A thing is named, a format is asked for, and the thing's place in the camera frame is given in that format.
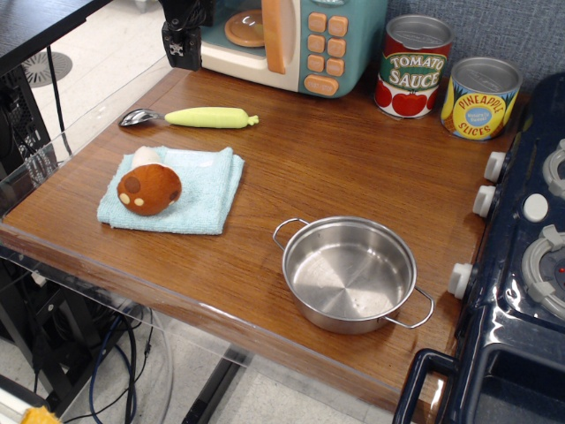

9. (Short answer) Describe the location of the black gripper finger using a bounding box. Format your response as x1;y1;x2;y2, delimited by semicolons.
162;22;202;71

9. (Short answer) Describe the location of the brown plush mushroom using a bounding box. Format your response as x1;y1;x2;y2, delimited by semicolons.
117;147;182;216

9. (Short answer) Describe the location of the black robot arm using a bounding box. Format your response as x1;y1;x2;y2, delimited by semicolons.
160;0;215;71

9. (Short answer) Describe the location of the stainless steel pan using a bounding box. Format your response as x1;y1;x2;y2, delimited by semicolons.
272;216;435;335

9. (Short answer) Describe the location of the light blue folded cloth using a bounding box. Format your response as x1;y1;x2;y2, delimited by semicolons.
97;147;245;235

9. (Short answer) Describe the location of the teal toy microwave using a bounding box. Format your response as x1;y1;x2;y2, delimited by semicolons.
201;1;388;98

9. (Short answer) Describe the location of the black desk at left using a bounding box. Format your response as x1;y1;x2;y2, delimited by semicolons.
1;0;109;76

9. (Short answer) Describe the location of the tomato sauce can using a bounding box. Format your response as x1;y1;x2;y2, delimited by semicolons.
374;14;455;118

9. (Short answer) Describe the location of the pineapple slices can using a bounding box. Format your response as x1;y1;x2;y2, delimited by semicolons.
441;57;523;141

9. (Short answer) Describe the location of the white stove knob top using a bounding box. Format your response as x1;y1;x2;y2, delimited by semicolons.
484;152;506;183

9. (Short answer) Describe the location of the white stove knob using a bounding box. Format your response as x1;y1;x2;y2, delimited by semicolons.
484;152;506;183
472;185;496;218
448;263;473;299

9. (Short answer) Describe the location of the white stove knob middle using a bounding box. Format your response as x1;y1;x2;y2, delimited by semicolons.
472;185;496;218

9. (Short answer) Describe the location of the white stove knob bottom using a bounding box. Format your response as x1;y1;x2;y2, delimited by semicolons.
448;263;473;299

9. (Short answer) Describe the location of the dark blue toy stove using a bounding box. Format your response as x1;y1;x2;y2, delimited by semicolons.
394;73;564;423

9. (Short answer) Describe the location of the spoon with green handle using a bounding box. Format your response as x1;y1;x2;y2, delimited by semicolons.
118;107;260;129

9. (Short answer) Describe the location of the blue cable under table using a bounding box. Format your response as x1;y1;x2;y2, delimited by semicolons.
87;313;138;424

